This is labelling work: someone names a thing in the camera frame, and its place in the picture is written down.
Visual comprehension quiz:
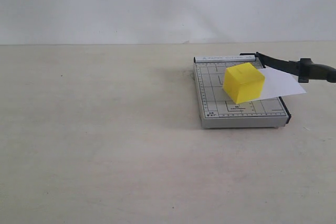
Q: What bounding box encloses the black cutter blade arm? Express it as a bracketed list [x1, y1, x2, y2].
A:
[255, 52, 335, 83]

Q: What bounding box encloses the grey paper cutter base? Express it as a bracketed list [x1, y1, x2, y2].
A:
[193, 53, 291, 129]

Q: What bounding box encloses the white paper sheet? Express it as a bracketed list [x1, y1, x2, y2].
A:
[254, 68, 306, 101]

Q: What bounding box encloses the yellow cube block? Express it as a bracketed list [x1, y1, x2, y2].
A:
[223, 62, 265, 104]

